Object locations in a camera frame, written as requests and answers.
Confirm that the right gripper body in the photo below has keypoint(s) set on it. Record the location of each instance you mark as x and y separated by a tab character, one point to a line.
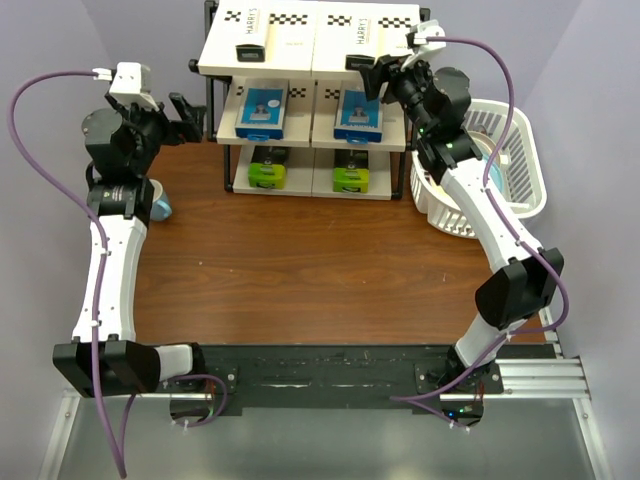
409	84

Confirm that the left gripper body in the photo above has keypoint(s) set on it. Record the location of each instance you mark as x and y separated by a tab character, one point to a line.
152	126

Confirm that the blue razor package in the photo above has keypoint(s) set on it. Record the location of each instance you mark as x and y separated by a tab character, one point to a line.
358	120

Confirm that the white Harry's razor box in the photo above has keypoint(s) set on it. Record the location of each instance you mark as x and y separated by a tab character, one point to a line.
362	44

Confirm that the blue booklet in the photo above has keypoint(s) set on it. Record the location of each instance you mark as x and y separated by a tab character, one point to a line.
261	114

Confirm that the black green razor box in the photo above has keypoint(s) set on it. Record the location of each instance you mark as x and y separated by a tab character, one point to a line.
268	167

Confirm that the black green razor package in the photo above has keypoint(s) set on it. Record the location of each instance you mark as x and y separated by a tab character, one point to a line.
351	171

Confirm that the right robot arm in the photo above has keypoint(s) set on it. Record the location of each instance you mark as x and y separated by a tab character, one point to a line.
525	275

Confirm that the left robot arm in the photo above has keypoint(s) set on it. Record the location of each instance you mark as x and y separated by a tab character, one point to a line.
122	142

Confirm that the white three-tier shelf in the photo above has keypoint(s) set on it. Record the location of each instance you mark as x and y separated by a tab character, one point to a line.
307	44

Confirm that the blue ceramic mug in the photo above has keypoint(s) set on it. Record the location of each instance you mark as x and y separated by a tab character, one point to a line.
161	208

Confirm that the white plastic basket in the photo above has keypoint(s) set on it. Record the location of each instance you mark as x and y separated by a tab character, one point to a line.
516	171

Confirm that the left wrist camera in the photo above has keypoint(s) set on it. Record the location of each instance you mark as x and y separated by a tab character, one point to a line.
129	84

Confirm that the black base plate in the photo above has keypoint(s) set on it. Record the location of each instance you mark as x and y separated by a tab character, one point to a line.
371	377

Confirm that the aluminium rail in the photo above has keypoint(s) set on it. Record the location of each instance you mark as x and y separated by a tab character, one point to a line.
369	412

